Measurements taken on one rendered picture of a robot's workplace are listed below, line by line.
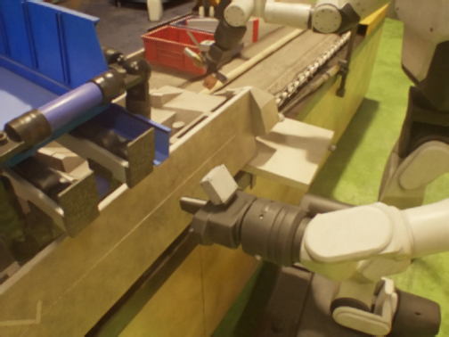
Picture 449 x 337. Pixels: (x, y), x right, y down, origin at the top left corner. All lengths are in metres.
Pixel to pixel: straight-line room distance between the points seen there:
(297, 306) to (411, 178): 0.75
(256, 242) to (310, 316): 0.98
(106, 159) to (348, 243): 0.31
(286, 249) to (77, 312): 0.38
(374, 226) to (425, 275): 1.54
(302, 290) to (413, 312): 0.43
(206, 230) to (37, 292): 0.28
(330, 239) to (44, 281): 0.42
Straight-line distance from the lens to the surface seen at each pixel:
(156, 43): 1.71
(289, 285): 1.49
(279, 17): 1.07
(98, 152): 0.46
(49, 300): 0.62
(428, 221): 0.49
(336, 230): 0.46
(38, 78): 0.58
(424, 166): 0.87
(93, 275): 0.66
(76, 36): 0.48
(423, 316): 1.39
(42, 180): 0.42
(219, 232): 0.53
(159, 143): 0.46
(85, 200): 0.39
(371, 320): 1.34
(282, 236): 0.48
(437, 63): 0.75
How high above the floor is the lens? 1.42
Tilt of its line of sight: 39 degrees down
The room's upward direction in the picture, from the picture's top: 1 degrees clockwise
